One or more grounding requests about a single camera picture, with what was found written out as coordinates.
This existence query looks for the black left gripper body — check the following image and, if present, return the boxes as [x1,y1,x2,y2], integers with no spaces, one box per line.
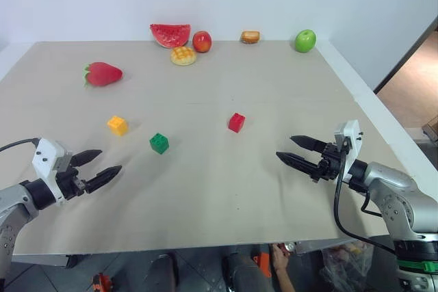
[55,164,87,201]

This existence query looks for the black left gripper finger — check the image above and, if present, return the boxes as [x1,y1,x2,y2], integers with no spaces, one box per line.
[70,149,103,168]
[84,165,123,194]

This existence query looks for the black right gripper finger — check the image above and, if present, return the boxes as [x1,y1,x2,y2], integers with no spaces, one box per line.
[275,150,322,176]
[289,135,326,152]

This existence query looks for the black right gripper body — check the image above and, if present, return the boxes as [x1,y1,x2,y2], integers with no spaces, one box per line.
[311,142,344,183]

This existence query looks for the yellow toy cube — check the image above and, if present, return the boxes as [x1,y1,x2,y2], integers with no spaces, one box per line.
[107,116,129,137]

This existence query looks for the green toy cube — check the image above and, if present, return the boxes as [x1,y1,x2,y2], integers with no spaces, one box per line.
[149,132,170,155]

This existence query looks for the red toy cube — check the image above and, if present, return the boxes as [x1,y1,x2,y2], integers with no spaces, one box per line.
[228,112,246,133]

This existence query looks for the red toy strawberry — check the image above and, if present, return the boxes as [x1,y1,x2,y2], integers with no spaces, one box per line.
[81,62,123,88]

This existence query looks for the beige table cover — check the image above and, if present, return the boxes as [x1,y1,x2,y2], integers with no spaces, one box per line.
[0,40,402,256]

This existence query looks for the clear plastic bag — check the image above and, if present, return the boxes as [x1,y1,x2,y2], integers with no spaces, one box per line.
[320,242,374,287]

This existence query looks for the green toy apple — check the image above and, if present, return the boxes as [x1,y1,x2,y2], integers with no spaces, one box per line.
[294,29,317,54]

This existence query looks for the red orange tool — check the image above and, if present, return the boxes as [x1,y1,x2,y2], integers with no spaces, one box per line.
[91,273,114,292]

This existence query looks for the orange tool under table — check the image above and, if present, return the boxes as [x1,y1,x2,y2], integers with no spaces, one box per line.
[253,252,274,278]

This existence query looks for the brown cardboard box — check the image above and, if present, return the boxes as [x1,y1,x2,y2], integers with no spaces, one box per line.
[422,114,438,141]

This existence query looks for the dark rounded shape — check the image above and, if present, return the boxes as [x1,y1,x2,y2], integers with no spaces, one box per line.
[221,248,271,292]
[148,253,179,292]

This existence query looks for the small toy sandwich biscuit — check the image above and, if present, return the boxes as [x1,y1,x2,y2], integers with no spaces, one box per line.
[240,30,261,45]

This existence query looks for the yellow toy pineapple bun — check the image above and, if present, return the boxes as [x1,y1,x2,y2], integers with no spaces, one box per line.
[170,46,198,66]

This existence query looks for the toy watermelon slice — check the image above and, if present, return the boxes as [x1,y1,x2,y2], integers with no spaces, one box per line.
[149,23,192,49]

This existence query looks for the red toy apple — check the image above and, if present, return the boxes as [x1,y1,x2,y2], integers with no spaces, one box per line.
[192,30,213,53]

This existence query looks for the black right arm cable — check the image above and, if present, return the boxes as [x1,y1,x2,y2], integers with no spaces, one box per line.
[333,146,398,252]

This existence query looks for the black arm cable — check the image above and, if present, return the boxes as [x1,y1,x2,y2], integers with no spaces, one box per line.
[333,146,398,252]
[0,137,40,153]

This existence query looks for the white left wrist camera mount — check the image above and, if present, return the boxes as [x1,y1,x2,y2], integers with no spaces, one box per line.
[31,137,75,207]

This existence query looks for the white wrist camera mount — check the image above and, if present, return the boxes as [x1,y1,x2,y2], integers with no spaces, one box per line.
[31,137,75,207]
[333,120,363,178]

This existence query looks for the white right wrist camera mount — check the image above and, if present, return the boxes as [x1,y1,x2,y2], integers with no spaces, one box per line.
[333,120,363,178]

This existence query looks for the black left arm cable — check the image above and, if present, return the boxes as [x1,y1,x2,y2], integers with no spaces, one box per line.
[0,137,40,153]

